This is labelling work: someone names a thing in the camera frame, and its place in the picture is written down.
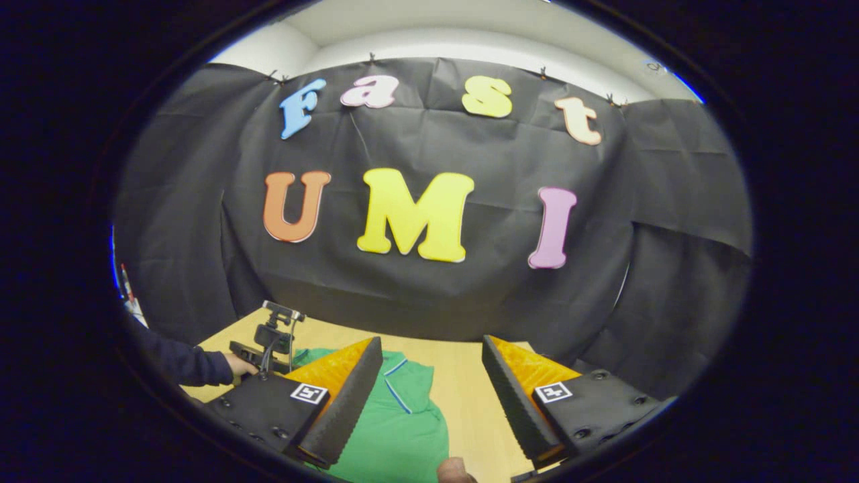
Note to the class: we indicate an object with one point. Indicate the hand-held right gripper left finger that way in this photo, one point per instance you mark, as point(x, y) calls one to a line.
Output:
point(349, 402)

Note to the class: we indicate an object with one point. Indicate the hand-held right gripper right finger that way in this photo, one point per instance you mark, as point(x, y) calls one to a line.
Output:
point(513, 402)

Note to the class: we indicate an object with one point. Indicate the green T-shirt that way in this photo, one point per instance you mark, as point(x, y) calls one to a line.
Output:
point(402, 429)

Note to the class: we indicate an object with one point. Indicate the black backdrop cloth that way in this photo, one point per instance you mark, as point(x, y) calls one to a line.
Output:
point(436, 295)

